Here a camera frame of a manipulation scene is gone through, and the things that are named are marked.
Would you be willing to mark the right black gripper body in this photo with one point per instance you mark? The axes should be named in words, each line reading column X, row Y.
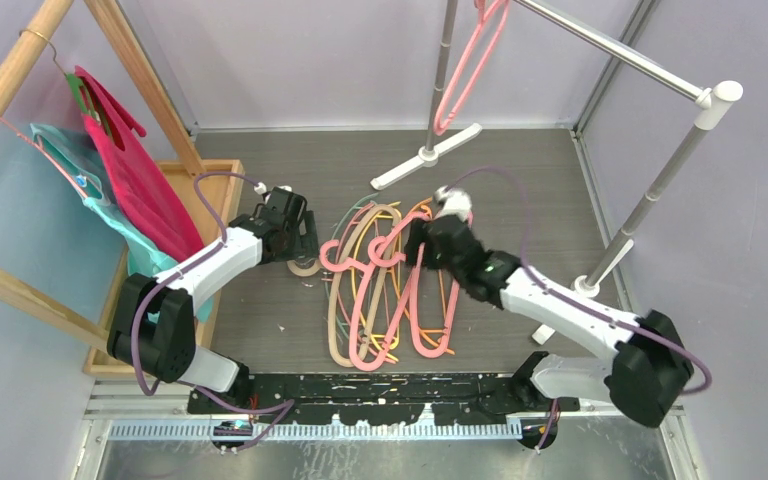
column 434, row 261

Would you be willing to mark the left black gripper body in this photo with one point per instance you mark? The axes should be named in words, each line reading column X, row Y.
column 297, row 246

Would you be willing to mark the beige plastic hanger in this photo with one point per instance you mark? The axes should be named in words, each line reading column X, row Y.
column 308, row 268

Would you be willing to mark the thick pink plastic hanger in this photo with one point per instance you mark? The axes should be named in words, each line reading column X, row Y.
column 371, row 361

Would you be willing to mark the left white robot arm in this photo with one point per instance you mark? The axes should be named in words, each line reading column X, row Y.
column 153, row 327

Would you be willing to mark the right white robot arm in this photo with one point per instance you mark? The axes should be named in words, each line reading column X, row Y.
column 637, row 363

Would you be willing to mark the teal garment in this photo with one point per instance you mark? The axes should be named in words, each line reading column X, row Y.
column 143, row 256

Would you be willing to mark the red garment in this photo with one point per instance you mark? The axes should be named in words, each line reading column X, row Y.
column 141, row 190

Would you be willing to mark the green hanger on rack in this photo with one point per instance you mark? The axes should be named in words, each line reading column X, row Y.
column 83, row 97

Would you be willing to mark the metal clothes rack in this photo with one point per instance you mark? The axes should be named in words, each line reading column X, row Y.
column 713, row 102

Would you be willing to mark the pink hanger on wooden rack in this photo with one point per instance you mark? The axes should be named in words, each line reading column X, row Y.
column 75, row 162

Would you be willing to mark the orange wire hanger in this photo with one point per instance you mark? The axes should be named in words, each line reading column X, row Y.
column 427, row 342

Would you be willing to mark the yellow wire hanger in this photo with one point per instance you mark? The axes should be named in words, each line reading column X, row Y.
column 374, row 338

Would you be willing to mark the green wire hanger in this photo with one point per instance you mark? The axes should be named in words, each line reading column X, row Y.
column 340, row 227

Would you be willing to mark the thin pink wire hanger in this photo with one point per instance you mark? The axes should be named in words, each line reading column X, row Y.
column 396, row 220

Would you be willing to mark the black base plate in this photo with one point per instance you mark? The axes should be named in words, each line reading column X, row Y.
column 462, row 399

